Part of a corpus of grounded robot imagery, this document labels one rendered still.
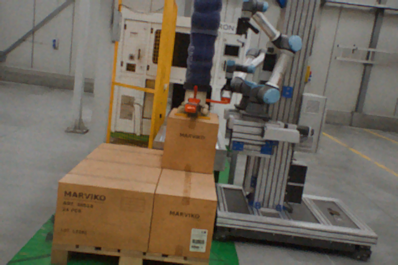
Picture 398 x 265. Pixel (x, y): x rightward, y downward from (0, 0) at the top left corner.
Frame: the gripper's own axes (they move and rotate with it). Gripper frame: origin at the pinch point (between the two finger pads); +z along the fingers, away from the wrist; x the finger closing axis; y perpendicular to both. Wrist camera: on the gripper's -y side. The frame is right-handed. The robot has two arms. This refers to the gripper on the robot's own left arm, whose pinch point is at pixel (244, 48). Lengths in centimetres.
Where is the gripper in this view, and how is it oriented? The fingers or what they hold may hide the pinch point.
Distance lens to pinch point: 299.6
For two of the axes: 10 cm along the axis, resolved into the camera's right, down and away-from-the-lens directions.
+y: -9.9, -1.3, -0.3
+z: -1.3, 9.8, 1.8
